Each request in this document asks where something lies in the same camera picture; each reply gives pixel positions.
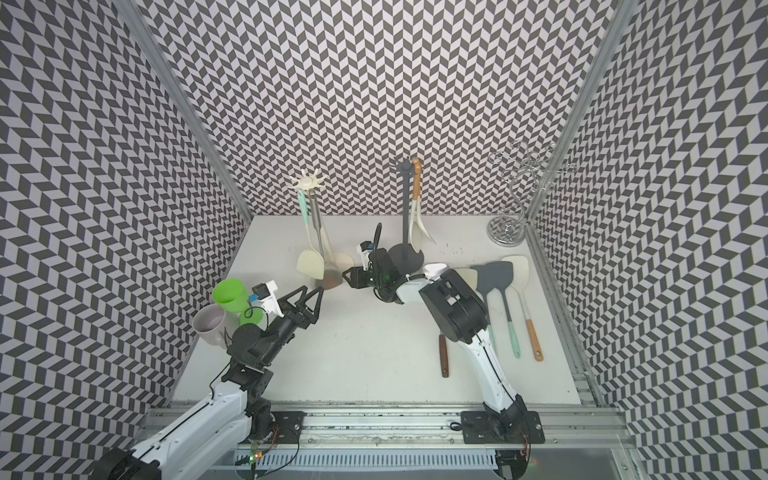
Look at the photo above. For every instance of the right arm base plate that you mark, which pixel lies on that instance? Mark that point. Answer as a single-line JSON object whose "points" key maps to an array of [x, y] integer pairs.
{"points": [[482, 427]]}

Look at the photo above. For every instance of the grey turner mint handle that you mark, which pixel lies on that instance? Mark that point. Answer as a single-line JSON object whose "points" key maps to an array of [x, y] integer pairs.
{"points": [[483, 288]]}

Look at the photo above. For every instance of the cream slotted turner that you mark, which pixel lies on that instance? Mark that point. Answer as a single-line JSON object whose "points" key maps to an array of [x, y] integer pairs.
{"points": [[310, 261]]}

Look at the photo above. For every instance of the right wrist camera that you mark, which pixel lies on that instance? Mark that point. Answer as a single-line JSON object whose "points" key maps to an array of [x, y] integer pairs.
{"points": [[366, 250]]}

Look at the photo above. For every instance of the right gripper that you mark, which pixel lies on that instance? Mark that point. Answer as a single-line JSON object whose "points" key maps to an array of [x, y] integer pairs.
{"points": [[356, 277]]}

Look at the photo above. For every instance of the cream utensil rack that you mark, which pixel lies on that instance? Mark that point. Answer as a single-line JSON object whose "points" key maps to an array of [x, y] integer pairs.
{"points": [[336, 262]]}

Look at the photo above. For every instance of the aluminium front rail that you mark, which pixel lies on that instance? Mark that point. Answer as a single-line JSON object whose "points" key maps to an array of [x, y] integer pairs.
{"points": [[580, 442]]}

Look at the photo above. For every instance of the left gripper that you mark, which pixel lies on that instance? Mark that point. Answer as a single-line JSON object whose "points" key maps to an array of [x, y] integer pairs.
{"points": [[306, 317]]}

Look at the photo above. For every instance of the green plastic goblet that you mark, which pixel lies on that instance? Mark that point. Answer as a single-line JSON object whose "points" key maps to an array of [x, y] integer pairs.
{"points": [[232, 295]]}

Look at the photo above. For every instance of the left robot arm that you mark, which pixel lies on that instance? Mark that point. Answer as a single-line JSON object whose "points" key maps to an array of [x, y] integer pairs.
{"points": [[236, 411]]}

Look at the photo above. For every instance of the cream spatula wooden handle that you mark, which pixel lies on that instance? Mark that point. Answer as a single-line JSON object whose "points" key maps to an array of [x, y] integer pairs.
{"points": [[521, 276]]}

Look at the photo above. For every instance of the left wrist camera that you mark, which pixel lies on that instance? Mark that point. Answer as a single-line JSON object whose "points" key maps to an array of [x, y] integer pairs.
{"points": [[264, 296]]}

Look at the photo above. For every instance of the grey spatula mint handle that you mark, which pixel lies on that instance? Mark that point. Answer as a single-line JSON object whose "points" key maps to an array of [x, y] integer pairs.
{"points": [[501, 276]]}

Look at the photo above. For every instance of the dark grey utensil rack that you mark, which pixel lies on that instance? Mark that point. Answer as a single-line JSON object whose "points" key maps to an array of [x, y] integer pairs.
{"points": [[403, 255]]}

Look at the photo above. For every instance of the cream turner mint handle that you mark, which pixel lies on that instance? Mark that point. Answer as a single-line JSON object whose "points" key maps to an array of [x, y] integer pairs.
{"points": [[470, 277]]}

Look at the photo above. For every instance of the grey ceramic mug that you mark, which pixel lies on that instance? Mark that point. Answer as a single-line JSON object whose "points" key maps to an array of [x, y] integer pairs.
{"points": [[213, 324]]}

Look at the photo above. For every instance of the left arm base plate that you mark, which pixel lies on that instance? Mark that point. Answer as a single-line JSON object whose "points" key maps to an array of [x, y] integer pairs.
{"points": [[280, 427]]}

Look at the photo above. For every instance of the cream spoon brown handle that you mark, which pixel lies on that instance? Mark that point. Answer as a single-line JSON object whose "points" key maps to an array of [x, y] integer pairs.
{"points": [[417, 230]]}

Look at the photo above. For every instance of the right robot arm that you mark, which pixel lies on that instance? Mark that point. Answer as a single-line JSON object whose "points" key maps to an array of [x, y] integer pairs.
{"points": [[462, 318]]}

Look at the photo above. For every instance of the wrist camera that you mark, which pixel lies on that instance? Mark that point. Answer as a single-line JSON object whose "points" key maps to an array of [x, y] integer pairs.
{"points": [[366, 250], [264, 296]]}

